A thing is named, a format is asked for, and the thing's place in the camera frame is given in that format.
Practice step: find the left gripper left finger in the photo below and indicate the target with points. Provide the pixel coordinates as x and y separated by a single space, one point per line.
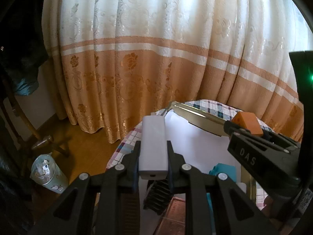
130 175

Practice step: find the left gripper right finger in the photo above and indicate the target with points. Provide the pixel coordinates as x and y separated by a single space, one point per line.
175 177

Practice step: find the white power bank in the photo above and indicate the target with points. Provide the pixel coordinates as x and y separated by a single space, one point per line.
153 157

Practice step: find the black hair clip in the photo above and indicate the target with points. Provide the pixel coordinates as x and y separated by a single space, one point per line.
158 196

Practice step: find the small teal toy block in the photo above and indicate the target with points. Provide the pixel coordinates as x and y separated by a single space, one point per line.
229 170

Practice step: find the orange cube block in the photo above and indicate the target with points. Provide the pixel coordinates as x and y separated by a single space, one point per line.
248 121

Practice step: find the pink card box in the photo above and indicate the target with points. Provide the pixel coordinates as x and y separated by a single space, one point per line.
172 221

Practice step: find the brown wooden comb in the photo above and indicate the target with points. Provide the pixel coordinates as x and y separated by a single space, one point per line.
130 213

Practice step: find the large teal toy brick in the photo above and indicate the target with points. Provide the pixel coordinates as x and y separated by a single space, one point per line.
208 195

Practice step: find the white paper tray liner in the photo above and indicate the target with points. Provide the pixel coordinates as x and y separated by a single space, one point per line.
143 183

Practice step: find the gold metal tin tray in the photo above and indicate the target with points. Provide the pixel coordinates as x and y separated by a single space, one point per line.
199 137

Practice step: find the clear plastic jar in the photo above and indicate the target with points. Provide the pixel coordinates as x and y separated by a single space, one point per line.
45 172

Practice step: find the cream and orange curtain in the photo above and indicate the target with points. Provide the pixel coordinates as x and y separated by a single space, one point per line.
114 61

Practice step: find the dark hanging clothes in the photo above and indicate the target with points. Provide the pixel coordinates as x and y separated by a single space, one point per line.
22 53

